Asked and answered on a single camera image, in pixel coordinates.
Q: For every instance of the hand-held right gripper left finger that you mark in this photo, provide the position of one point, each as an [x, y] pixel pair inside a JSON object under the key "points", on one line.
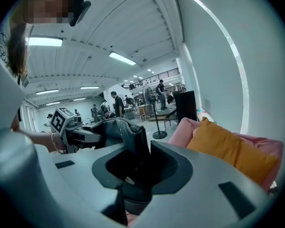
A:
{"points": [[61, 193]]}

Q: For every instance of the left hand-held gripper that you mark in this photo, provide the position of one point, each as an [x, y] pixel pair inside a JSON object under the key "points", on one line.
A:
{"points": [[59, 120]]}

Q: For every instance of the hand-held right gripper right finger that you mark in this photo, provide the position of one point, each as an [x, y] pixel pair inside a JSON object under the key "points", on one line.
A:
{"points": [[199, 198]]}

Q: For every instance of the black garment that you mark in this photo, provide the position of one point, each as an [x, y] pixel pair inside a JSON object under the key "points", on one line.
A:
{"points": [[133, 139]]}

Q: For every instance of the person's left forearm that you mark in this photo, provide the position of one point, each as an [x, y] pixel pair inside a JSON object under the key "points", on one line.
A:
{"points": [[35, 139]]}

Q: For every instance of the ceiling light panel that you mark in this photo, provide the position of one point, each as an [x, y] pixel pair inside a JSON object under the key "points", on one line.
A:
{"points": [[89, 88], [45, 41], [122, 58], [47, 92]]}

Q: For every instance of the orange cushion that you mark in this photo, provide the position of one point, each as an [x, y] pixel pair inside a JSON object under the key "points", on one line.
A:
{"points": [[228, 151]]}

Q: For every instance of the wooden chair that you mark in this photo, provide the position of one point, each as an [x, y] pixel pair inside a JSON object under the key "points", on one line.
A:
{"points": [[142, 113]]}

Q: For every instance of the black standing fan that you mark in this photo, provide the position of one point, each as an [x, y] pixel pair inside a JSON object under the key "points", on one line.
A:
{"points": [[156, 117]]}

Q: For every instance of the black chair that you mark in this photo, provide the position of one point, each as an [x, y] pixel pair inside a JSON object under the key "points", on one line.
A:
{"points": [[171, 117]]}

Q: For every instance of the black balcony railing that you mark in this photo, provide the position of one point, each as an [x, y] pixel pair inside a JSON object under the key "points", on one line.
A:
{"points": [[154, 77]]}

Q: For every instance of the white dotted shirt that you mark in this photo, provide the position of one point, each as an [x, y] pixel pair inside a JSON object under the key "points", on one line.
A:
{"points": [[2, 91]]}

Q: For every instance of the black head-worn camera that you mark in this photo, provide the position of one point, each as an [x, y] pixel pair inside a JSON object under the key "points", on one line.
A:
{"points": [[79, 6]]}

